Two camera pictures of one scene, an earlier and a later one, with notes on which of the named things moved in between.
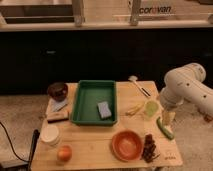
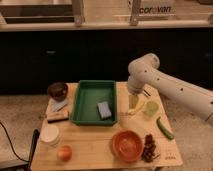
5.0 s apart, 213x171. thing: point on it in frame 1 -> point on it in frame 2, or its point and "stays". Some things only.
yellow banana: [134, 109] stays
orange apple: [65, 153] stays
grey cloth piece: [55, 105] stays
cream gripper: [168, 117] -> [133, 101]
